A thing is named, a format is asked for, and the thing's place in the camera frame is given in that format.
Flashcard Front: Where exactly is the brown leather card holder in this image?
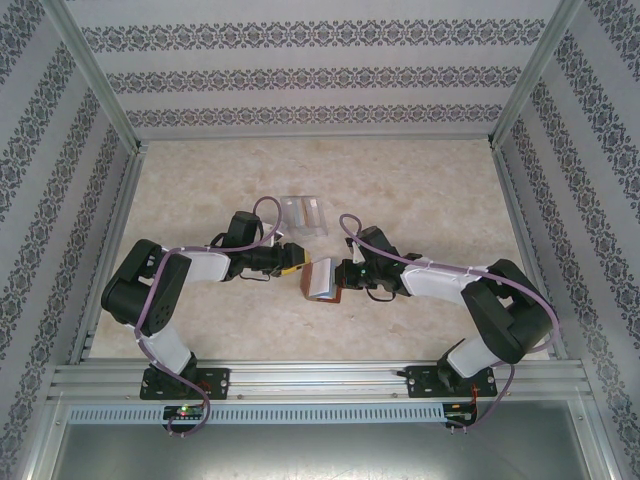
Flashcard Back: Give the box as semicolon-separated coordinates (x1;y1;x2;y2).
298;257;346;305

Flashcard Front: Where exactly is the clear acrylic card stand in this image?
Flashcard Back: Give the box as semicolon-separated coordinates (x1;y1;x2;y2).
279;195;330;238

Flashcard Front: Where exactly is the grey metal sheet panel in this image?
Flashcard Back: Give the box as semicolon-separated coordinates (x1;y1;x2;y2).
49;422;609;480

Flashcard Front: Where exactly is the small circuit board green light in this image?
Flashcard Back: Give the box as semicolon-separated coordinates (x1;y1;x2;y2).
163;405;205;420

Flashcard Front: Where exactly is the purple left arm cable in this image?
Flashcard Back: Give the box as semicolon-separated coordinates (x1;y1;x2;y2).
134;196;282;437

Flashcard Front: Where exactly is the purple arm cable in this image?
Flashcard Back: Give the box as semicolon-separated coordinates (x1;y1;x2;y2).
134;196;282;437
339;213;560;432

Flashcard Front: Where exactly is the aluminium mounting rail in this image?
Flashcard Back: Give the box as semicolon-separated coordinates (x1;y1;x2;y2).
48;357;587;402

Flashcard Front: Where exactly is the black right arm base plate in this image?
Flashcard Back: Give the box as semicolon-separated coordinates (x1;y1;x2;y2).
404;363;499;400

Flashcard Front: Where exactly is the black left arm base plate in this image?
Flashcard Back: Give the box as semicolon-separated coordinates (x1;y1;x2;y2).
139;367;231;401

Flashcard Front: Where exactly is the slotted grey cable duct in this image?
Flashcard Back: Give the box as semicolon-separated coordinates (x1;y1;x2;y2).
67;402;446;424

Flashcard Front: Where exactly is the aluminium side rail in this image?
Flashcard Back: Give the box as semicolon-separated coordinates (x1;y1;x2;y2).
67;142;149;364

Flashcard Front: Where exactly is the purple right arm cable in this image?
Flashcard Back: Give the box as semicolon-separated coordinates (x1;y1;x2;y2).
339;213;560;432

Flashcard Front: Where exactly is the aluminium frame post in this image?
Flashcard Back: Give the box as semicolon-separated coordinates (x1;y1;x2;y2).
487;0;587;149
47;0;146;154

